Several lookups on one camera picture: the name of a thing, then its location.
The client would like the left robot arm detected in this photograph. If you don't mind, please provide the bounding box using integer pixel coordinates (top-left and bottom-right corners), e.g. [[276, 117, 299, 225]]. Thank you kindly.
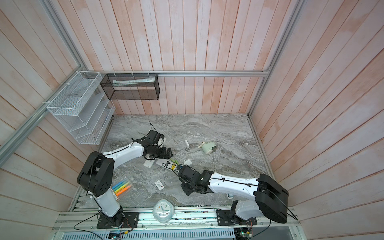
[[77, 130, 173, 218]]

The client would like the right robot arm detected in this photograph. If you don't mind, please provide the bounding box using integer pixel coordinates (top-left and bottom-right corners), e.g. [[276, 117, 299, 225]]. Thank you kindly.
[[177, 164, 289, 224]]

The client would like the small white red card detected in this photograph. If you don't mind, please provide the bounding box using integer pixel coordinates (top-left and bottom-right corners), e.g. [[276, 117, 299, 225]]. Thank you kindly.
[[155, 180, 165, 191]]

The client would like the white round alarm clock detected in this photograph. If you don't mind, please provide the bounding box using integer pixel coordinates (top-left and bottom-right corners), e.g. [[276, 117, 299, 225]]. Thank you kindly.
[[153, 199, 175, 224]]

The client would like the mint green pencil sharpener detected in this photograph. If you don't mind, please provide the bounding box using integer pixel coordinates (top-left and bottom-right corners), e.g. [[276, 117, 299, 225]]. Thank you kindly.
[[198, 142, 217, 155]]

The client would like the pack of coloured highlighters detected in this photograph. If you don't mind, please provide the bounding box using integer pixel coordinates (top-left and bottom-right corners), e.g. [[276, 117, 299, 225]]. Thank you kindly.
[[112, 178, 133, 200]]

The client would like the white paper in basket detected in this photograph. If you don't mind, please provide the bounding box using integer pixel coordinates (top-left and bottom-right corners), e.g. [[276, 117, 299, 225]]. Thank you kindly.
[[113, 77, 156, 87]]

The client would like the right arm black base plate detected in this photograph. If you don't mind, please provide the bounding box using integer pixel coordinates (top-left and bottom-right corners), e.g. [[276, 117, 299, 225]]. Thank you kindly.
[[216, 200, 257, 226]]

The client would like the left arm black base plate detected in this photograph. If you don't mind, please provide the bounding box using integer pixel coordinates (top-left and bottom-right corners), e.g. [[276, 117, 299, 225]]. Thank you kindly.
[[97, 212, 140, 229]]

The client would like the black wire mesh basket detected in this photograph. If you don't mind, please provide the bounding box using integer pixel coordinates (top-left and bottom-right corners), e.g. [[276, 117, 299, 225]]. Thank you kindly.
[[101, 73, 161, 101]]

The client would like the white wire mesh shelf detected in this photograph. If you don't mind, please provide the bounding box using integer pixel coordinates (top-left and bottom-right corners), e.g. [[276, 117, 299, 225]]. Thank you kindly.
[[47, 72, 115, 145]]

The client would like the aluminium front rail frame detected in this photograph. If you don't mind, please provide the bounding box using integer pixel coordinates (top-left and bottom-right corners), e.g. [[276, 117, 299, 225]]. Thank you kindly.
[[52, 206, 306, 240]]

